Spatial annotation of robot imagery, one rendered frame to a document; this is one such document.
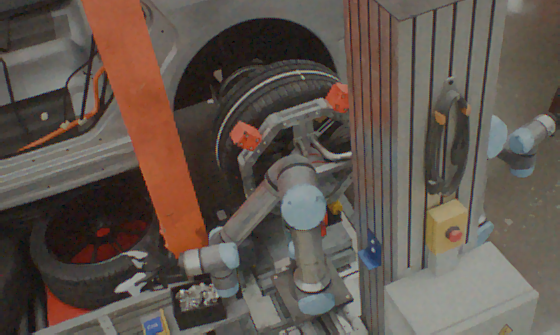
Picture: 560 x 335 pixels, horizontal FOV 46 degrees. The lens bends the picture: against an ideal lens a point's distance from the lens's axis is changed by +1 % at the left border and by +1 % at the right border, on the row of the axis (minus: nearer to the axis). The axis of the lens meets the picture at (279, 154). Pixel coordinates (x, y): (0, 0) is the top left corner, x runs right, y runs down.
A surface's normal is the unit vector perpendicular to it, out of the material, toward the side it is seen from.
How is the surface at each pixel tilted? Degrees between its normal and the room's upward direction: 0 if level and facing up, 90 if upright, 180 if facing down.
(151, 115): 90
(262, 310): 0
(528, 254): 0
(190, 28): 90
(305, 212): 82
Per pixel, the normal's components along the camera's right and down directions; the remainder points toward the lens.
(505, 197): -0.11, -0.74
